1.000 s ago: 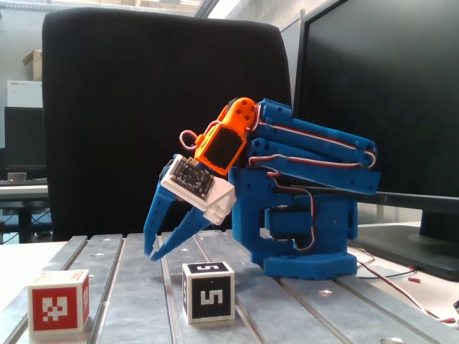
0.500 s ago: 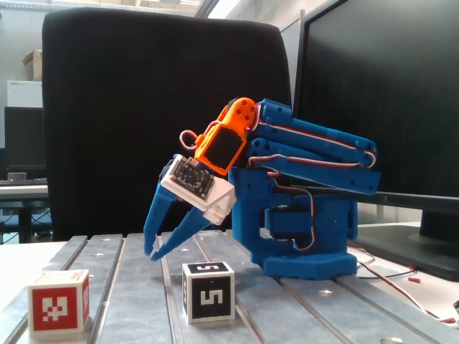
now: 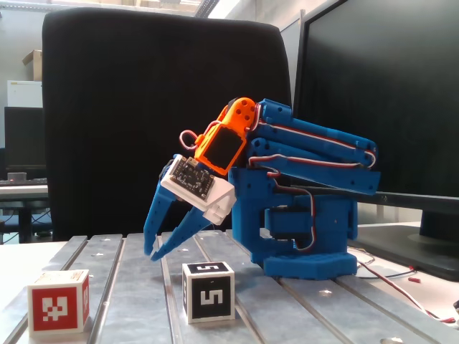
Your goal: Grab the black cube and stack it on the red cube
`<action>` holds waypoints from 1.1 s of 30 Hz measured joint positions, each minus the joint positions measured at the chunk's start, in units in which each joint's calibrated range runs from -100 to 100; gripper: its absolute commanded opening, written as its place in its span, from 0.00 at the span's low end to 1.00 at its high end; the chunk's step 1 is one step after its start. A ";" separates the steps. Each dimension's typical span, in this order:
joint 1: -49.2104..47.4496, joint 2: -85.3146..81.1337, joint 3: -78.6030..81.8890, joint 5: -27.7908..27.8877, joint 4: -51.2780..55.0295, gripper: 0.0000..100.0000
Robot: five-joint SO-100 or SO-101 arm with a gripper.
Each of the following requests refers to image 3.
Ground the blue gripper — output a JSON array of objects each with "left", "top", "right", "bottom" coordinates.
[{"left": 143, "top": 153, "right": 218, "bottom": 262}]

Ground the black marker cube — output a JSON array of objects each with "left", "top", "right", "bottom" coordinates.
[{"left": 181, "top": 261, "right": 236, "bottom": 324}]

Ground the red marker cube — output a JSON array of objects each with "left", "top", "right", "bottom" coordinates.
[{"left": 27, "top": 269, "right": 90, "bottom": 340}]

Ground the black office chair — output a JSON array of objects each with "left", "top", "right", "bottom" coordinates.
[{"left": 42, "top": 7, "right": 293, "bottom": 242}]

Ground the black keyboard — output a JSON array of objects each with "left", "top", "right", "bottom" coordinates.
[{"left": 0, "top": 178, "right": 49, "bottom": 186}]

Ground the grey background desk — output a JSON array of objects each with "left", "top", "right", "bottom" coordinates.
[{"left": 0, "top": 184, "right": 50, "bottom": 244}]

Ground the white cabinet box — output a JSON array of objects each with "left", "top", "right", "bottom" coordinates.
[{"left": 6, "top": 80, "right": 44, "bottom": 108}]

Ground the cardboard box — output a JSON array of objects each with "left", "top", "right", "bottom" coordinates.
[{"left": 22, "top": 49, "right": 44, "bottom": 82}]

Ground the black Dell monitor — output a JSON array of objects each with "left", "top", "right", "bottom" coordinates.
[{"left": 293, "top": 0, "right": 459, "bottom": 282}]

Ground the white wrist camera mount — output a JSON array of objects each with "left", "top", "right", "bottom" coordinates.
[{"left": 160, "top": 156, "right": 237, "bottom": 226}]

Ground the red white black servo cable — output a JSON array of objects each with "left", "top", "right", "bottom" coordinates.
[{"left": 179, "top": 129, "right": 199, "bottom": 150}]

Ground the aluminium slotted base plate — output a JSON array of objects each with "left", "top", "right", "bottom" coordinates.
[{"left": 0, "top": 231, "right": 459, "bottom": 344}]

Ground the red and white table wire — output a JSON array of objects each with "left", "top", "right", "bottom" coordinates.
[{"left": 354, "top": 250, "right": 459, "bottom": 323}]

